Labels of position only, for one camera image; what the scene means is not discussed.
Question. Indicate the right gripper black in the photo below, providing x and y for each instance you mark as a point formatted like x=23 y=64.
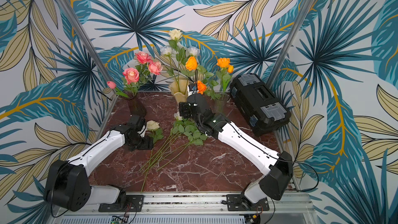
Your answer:
x=185 y=111

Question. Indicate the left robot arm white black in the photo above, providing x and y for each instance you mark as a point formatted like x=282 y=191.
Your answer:
x=68 y=183

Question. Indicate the pink rose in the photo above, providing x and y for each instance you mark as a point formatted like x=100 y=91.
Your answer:
x=144 y=60
x=131 y=78
x=149 y=69

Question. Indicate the orange rose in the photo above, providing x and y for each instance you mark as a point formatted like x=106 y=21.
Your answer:
x=222 y=63
x=203 y=73
x=209 y=91

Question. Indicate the cream yellow fluted vase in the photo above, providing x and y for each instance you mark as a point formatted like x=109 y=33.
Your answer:
x=179 y=89

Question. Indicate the pink tulip bud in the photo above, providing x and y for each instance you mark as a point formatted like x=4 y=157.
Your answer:
x=113 y=86

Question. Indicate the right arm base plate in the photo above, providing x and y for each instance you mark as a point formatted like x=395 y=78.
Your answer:
x=238 y=203

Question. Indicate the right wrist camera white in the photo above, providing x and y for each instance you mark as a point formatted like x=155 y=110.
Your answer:
x=192 y=89

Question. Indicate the black plastic toolbox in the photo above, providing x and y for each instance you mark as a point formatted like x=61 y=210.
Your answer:
x=259 y=106

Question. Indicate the clear glass vase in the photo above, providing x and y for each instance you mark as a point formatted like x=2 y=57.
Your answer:
x=221 y=102

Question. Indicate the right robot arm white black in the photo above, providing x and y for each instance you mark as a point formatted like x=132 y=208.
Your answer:
x=277 y=168

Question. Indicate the cream white rose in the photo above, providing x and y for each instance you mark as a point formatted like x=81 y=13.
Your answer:
x=174 y=42

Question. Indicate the white rose bunch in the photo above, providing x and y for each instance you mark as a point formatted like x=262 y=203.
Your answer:
x=183 y=134

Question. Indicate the aluminium front rail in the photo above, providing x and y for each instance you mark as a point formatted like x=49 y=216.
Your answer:
x=196 y=208

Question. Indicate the dark purple glass vase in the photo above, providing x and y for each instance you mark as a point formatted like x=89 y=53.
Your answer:
x=135 y=105

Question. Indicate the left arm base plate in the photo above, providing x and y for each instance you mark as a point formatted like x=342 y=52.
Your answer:
x=127 y=203

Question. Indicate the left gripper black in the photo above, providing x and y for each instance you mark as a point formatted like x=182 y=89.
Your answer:
x=148 y=144

